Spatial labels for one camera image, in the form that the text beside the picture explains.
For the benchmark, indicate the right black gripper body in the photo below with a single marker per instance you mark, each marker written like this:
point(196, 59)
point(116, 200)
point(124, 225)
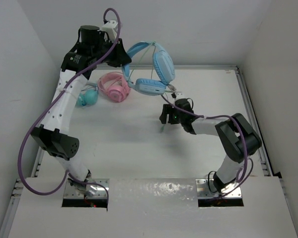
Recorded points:
point(174, 117)

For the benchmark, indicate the pink headphones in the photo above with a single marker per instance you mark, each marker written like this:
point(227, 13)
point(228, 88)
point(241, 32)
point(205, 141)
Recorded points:
point(114, 86)

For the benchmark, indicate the light blue headphones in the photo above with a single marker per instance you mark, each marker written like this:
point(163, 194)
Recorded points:
point(162, 66)

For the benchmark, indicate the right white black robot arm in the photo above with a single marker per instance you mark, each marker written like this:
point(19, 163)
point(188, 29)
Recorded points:
point(238, 138)

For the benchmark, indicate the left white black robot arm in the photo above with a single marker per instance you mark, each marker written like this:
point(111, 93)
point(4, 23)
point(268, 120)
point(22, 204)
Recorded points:
point(50, 131)

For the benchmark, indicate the teal headphones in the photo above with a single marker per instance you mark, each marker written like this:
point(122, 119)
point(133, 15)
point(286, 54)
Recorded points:
point(88, 96)

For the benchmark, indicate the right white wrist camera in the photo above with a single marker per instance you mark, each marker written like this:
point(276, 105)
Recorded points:
point(177, 95)

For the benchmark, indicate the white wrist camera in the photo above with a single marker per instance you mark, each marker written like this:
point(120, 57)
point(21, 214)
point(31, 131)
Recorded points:
point(177, 95)
point(111, 28)

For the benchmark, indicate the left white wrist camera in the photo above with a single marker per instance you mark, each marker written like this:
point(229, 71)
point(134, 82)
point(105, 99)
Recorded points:
point(111, 28)

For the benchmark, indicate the aluminium frame rail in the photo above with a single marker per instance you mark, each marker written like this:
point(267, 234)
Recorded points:
point(37, 163)
point(210, 67)
point(263, 155)

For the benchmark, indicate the right aluminium frame rail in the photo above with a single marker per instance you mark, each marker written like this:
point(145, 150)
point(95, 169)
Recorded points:
point(263, 155)

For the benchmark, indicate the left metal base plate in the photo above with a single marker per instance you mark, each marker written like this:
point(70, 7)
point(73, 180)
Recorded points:
point(96, 190)

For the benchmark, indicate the left aluminium frame rail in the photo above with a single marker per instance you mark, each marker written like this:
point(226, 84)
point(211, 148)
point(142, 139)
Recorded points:
point(37, 163)

